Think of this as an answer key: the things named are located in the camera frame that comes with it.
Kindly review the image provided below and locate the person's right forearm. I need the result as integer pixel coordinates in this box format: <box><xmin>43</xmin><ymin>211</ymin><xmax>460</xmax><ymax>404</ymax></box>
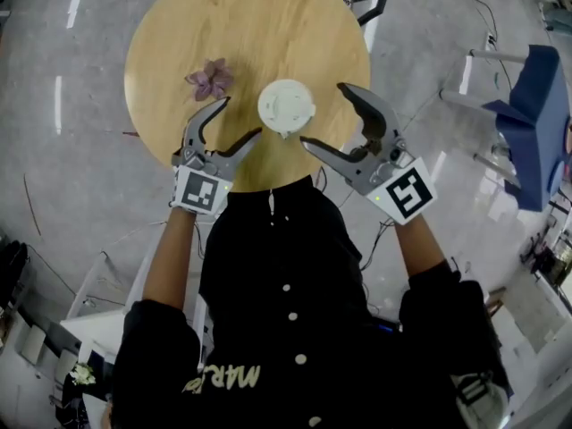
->
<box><xmin>392</xmin><ymin>214</ymin><xmax>452</xmax><ymax>281</ymax></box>

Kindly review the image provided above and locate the white desk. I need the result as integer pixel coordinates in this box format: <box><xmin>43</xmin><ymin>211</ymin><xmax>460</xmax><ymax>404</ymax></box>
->
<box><xmin>60</xmin><ymin>228</ymin><xmax>211</xmax><ymax>374</ymax></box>

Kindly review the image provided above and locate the white round lid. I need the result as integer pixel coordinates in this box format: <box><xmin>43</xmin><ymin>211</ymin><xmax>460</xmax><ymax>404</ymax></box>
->
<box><xmin>257</xmin><ymin>78</ymin><xmax>316</xmax><ymax>140</ymax></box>

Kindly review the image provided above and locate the person's left forearm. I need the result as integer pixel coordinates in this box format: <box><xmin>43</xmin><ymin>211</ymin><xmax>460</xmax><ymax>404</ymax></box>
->
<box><xmin>141</xmin><ymin>203</ymin><xmax>200</xmax><ymax>312</ymax></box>

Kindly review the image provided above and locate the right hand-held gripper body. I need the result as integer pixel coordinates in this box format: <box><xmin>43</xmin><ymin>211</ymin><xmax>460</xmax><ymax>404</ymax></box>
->
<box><xmin>346</xmin><ymin>133</ymin><xmax>439</xmax><ymax>227</ymax></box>

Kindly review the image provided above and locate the person's black shirt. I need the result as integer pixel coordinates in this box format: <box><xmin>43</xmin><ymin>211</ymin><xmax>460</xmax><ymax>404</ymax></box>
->
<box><xmin>106</xmin><ymin>174</ymin><xmax>513</xmax><ymax>429</ymax></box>

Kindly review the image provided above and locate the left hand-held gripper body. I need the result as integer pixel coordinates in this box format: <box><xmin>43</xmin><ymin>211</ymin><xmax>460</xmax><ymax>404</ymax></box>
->
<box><xmin>169</xmin><ymin>148</ymin><xmax>234</xmax><ymax>216</ymax></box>

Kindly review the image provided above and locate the purple artificial flower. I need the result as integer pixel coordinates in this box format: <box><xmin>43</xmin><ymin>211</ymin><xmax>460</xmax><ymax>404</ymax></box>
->
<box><xmin>184</xmin><ymin>57</ymin><xmax>235</xmax><ymax>103</ymax></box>

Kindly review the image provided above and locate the blue cloth covered table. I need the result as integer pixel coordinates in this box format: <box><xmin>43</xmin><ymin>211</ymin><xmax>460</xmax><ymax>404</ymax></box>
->
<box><xmin>440</xmin><ymin>44</ymin><xmax>572</xmax><ymax>212</ymax></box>

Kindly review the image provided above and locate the person's grey shoe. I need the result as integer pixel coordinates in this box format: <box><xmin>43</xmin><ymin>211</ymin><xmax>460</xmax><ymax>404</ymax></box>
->
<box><xmin>449</xmin><ymin>370</ymin><xmax>510</xmax><ymax>429</ymax></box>

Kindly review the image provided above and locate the black floor cable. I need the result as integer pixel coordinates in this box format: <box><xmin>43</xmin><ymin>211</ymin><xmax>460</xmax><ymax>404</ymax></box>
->
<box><xmin>440</xmin><ymin>0</ymin><xmax>514</xmax><ymax>92</ymax></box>

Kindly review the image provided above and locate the thin black body cable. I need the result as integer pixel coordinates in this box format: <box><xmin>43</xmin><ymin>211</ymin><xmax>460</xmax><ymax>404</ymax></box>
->
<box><xmin>360</xmin><ymin>219</ymin><xmax>395</xmax><ymax>273</ymax></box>

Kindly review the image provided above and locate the white flower bouquet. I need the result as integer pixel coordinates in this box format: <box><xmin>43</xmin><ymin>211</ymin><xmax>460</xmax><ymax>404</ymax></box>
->
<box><xmin>70</xmin><ymin>362</ymin><xmax>97</xmax><ymax>386</ymax></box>

